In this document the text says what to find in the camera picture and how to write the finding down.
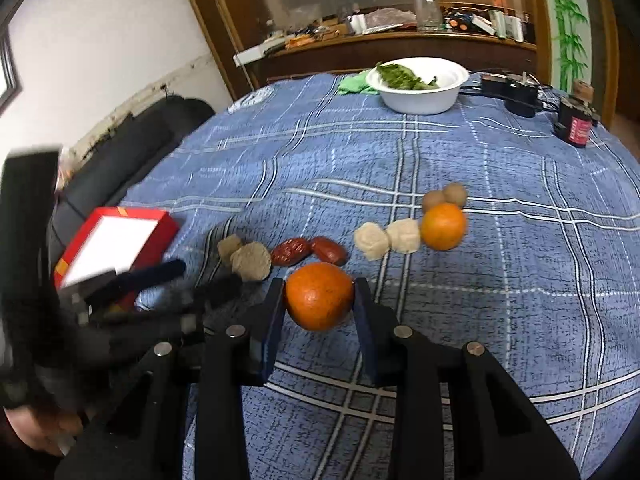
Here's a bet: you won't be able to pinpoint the black and red device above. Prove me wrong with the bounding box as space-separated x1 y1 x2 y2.
552 79 600 149

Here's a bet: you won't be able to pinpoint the black sofa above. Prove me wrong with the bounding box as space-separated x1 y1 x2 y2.
47 96 216 261

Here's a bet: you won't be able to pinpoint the bamboo wall painting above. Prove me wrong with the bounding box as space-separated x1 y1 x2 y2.
542 0 593 93

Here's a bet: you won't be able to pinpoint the white pastry cake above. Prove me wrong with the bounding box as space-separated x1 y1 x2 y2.
354 222 391 262
385 218 422 254

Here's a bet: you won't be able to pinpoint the wooden sideboard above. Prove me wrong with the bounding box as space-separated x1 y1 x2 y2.
247 30 538 91

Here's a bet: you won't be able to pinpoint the glass pitcher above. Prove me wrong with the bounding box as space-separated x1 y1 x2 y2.
411 0 446 32

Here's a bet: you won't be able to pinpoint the blue plaid tablecloth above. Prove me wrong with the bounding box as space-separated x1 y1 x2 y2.
122 72 640 480

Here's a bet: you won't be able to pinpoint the clear plastic bag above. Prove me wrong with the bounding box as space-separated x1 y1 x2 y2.
365 7 418 28

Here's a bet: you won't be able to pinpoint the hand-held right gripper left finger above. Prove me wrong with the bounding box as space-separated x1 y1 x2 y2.
54 277 286 480

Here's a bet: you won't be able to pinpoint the green cloth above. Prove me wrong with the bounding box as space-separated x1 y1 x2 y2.
337 70 383 97

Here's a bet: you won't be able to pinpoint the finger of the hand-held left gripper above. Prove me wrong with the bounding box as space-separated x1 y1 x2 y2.
92 274 244 344
75 258 187 311

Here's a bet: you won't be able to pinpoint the round tan pastry cake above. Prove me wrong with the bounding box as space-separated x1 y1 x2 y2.
230 241 273 283

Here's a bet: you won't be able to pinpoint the red date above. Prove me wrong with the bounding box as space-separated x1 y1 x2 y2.
271 237 313 267
310 236 348 266

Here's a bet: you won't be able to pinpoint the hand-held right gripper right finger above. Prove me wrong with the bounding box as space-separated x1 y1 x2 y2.
353 277 582 480

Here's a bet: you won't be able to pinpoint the white bowl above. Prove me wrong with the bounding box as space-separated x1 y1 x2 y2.
366 57 471 115

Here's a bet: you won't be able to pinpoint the white flat box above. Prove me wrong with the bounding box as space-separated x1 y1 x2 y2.
233 42 288 67

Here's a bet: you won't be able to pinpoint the red box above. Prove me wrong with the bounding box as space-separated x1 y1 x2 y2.
54 206 181 311

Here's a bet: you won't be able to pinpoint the orange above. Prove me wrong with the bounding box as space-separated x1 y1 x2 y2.
283 262 355 332
420 202 468 252

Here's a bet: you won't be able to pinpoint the person's left hand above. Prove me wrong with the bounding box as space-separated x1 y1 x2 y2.
5 408 84 457

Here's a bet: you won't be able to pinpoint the green leaves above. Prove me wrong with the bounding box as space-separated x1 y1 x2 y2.
376 62 441 92

